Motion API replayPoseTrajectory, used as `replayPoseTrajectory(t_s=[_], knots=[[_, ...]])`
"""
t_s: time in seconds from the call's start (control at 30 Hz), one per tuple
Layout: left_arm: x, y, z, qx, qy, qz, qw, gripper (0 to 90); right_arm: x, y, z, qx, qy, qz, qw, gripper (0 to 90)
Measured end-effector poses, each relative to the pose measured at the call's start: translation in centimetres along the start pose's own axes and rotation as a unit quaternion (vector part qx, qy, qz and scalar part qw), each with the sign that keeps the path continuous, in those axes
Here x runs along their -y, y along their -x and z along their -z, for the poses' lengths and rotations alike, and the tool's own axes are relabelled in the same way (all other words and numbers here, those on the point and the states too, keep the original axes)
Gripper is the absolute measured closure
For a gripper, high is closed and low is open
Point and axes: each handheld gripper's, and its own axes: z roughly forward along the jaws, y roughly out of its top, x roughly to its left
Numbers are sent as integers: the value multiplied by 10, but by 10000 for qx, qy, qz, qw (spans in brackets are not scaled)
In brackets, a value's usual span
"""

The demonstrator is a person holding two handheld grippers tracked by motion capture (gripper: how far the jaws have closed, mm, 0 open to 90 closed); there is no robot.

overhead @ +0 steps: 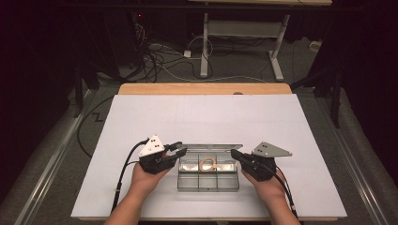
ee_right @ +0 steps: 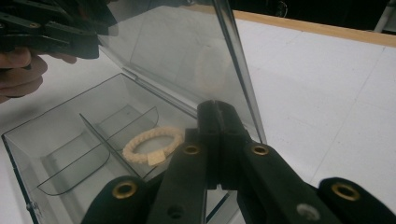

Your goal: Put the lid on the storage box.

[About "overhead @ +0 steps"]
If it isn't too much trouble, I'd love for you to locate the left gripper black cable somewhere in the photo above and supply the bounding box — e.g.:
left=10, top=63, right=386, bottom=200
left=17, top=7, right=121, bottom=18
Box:
left=111, top=139, right=149, bottom=214

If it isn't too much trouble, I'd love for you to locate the beige power strip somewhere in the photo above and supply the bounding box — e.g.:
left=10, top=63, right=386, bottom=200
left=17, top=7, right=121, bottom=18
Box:
left=309, top=40, right=323, bottom=53

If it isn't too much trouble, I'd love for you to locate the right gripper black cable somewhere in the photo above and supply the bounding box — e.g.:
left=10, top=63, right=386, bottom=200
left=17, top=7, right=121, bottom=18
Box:
left=266, top=164, right=299, bottom=219

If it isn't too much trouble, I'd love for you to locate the person's left hand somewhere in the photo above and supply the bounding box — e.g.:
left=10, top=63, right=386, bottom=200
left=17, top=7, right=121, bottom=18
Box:
left=130, top=163, right=172, bottom=197

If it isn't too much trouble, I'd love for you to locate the long black floor cable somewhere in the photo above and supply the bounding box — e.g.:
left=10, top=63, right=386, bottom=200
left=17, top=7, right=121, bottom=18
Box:
left=76, top=95, right=115, bottom=158

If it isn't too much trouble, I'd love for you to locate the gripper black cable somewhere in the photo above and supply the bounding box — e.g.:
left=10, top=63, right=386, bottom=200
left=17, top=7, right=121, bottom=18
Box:
left=266, top=164, right=299, bottom=219
left=111, top=139, right=149, bottom=214

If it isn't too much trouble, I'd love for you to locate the black metal stand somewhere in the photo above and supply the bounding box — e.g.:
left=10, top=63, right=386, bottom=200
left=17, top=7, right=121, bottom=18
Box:
left=290, top=62, right=343, bottom=129

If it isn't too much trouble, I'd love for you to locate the beige beaded bracelet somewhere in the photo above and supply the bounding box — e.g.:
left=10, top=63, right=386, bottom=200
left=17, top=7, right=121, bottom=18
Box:
left=199, top=157, right=219, bottom=173

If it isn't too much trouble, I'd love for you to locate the white metal desk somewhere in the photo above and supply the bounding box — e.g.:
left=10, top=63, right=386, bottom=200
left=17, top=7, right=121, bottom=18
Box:
left=188, top=0, right=333, bottom=83

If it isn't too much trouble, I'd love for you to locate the white floor cable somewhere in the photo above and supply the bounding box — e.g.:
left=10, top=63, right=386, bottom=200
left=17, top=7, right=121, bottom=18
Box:
left=161, top=64, right=268, bottom=83

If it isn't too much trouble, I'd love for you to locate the tangle of black floor cables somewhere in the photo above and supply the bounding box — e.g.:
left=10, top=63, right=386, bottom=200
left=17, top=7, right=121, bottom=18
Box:
left=133, top=22, right=203, bottom=83

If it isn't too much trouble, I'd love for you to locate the white board sheet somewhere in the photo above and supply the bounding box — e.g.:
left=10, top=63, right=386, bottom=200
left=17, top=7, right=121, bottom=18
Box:
left=70, top=93, right=347, bottom=218

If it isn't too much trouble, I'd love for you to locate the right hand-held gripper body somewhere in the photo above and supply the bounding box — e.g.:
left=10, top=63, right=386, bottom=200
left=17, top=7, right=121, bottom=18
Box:
left=241, top=141, right=293, bottom=182

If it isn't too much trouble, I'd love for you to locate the person's right hand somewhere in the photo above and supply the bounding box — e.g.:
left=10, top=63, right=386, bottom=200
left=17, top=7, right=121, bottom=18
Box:
left=241, top=169, right=287, bottom=203

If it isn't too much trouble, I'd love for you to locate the aluminium floor rail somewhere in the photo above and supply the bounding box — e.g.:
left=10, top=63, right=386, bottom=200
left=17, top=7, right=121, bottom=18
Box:
left=315, top=97, right=390, bottom=225
left=13, top=88, right=95, bottom=225

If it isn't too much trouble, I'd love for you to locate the wooden table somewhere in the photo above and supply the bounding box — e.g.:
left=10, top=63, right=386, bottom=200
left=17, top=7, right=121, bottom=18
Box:
left=78, top=82, right=339, bottom=223

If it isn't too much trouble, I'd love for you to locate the transparent grey compartment box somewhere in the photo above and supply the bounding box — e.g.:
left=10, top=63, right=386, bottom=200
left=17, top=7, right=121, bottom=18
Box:
left=176, top=143, right=244, bottom=192

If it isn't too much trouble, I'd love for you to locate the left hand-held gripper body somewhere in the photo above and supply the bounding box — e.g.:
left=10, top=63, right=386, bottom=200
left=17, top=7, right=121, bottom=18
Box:
left=138, top=134, right=176, bottom=175

